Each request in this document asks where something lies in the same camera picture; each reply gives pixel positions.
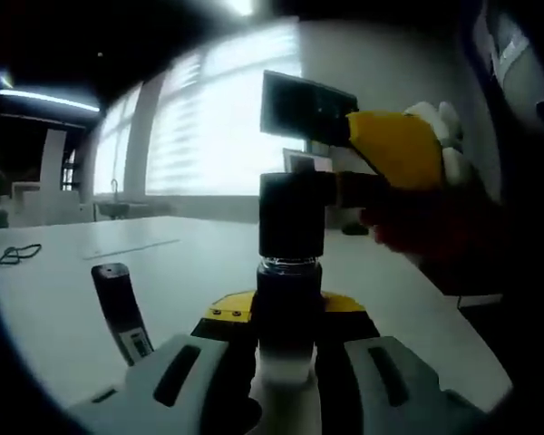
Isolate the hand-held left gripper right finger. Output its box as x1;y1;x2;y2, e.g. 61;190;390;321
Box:
315;292;487;435

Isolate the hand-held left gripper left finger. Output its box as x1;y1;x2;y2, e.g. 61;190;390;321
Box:
66;292;263;435

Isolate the short black cosmetic bottle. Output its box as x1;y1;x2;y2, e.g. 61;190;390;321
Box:
91;262;155;368

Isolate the tall black cosmetic bottle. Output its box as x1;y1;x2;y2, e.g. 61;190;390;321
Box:
255;254;324;389

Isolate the person's right hand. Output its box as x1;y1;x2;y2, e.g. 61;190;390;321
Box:
360;183;500;282

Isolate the open laptop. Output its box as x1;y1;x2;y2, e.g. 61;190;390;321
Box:
282;147;335;174

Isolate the white table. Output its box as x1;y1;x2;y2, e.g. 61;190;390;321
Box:
0;216;513;435

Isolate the clear flat strip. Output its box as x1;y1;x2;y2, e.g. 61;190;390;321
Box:
82;238;181;261

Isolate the window with blinds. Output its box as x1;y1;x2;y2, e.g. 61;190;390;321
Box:
92;22;303;198

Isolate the dark low bench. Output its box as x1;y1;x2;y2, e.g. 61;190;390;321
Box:
94;201;171;221

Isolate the ceiling light strip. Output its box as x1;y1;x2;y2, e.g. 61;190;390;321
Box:
224;0;255;17
0;88;100;112

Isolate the black wall screen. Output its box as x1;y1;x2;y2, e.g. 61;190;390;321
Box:
258;69;360;145

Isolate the black power cable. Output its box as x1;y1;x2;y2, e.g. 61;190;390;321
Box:
0;243;43;273

